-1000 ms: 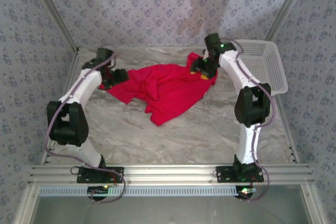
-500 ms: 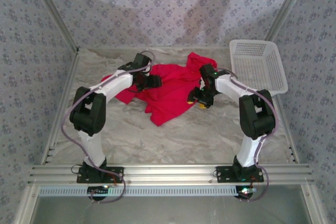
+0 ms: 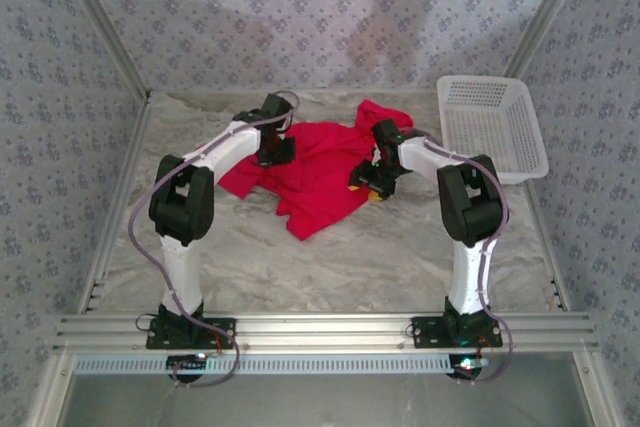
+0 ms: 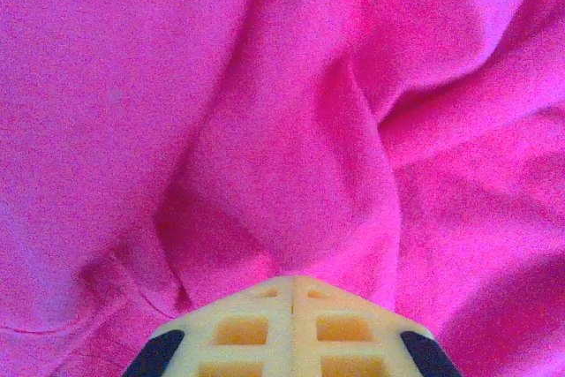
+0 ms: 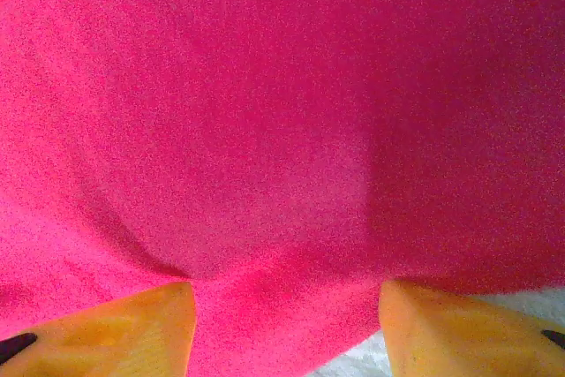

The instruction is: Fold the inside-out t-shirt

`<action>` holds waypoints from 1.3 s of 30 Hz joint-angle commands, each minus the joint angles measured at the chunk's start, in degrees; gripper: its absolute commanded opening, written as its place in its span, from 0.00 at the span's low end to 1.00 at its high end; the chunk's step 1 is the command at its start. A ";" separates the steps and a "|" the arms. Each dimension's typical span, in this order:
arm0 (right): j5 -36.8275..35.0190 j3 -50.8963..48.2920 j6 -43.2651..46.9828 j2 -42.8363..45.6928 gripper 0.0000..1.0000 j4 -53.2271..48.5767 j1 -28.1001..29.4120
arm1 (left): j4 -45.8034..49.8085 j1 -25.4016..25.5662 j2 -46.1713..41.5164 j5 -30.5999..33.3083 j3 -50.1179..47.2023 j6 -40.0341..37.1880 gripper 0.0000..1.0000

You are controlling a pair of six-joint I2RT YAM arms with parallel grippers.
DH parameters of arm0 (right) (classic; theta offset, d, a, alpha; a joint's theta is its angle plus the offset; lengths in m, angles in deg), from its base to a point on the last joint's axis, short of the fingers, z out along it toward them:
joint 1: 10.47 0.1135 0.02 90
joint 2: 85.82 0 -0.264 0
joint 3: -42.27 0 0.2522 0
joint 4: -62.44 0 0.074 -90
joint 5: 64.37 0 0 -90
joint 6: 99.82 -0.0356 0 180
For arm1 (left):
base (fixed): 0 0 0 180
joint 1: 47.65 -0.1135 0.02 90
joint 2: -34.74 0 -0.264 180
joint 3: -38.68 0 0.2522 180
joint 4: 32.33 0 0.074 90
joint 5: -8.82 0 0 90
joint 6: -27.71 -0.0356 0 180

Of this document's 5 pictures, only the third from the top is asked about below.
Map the red t-shirt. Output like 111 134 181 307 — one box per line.
218 99 415 242

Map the white perforated plastic basket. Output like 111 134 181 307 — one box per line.
436 75 550 186

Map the small black controller board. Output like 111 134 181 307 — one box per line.
166 354 209 374
448 354 490 379

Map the aluminium mounting rail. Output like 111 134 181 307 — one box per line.
52 311 599 352

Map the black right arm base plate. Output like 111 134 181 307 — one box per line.
410 315 504 350

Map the white slotted cable duct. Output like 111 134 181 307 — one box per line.
72 353 454 377

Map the aluminium corner post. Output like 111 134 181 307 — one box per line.
52 0 152 101
502 0 597 79

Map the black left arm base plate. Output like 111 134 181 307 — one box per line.
145 315 237 350

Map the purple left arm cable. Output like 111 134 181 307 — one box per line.
128 90 301 389

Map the aluminium frame leg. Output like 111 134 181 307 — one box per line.
23 351 76 427
572 350 622 427

